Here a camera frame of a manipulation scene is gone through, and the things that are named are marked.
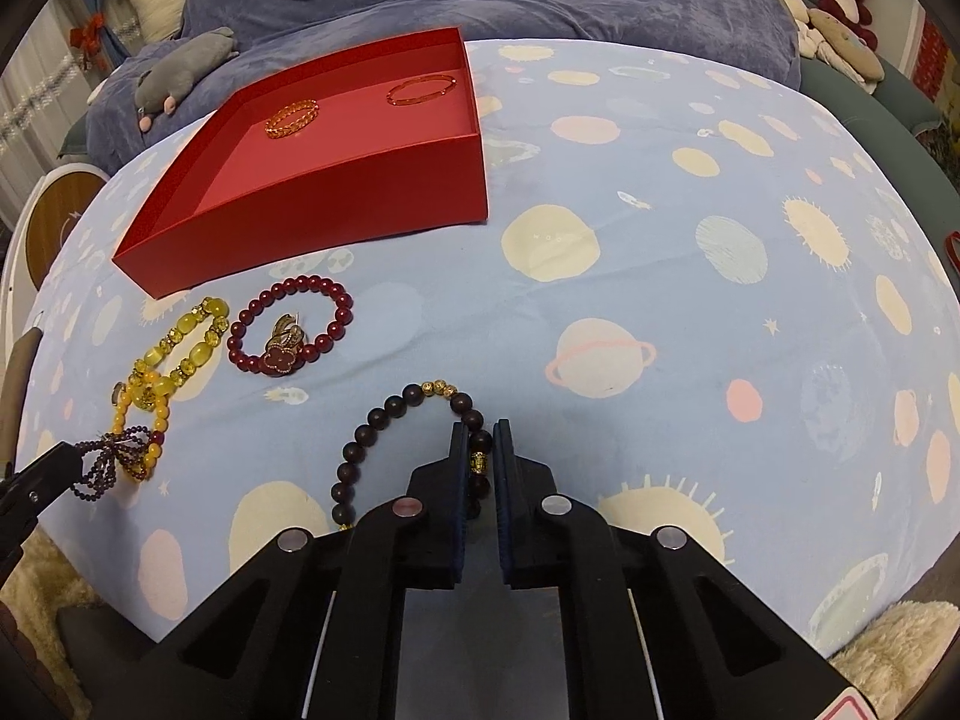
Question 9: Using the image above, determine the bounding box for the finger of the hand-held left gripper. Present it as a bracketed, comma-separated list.
[0, 442, 86, 578]

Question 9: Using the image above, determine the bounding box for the red wall poster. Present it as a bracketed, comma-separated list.
[915, 15, 953, 102]

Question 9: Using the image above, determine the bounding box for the woven gold bangle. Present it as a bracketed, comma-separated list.
[264, 99, 321, 141]

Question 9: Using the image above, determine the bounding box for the red bow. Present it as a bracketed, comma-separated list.
[71, 15, 106, 68]

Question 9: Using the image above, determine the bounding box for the small amber bead bracelet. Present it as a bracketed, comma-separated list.
[105, 371, 175, 481]

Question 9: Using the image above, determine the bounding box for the blue covered sofa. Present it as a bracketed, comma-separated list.
[750, 0, 950, 158]

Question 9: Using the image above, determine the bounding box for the dark red bead bracelet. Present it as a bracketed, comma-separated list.
[227, 279, 355, 376]

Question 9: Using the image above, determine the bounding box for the beige plush toy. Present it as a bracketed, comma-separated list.
[784, 0, 887, 95]

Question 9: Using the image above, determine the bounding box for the white curtain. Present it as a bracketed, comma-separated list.
[0, 0, 151, 226]

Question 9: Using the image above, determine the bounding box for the large yellow bead bracelet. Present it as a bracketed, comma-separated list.
[127, 298, 230, 410]

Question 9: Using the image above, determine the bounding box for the red cardboard box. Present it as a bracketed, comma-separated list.
[112, 26, 492, 299]

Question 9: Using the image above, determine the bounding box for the grey mouse plush toy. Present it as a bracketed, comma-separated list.
[135, 26, 241, 132]

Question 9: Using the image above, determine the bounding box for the thin gold bangle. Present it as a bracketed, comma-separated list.
[386, 73, 457, 107]

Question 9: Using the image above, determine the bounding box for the purple bead bracelet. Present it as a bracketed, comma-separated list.
[71, 424, 155, 500]

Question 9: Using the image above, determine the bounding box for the dark brown bead bracelet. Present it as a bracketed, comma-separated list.
[330, 382, 496, 530]

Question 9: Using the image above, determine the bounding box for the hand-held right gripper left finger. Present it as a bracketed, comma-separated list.
[90, 420, 470, 720]

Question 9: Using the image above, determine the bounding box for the blue planet print cloth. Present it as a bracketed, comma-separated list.
[15, 37, 960, 661]

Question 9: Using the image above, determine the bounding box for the white device with wooden disc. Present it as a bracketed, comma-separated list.
[0, 157, 113, 361]

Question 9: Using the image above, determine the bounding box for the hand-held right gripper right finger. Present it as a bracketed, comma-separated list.
[495, 418, 863, 720]

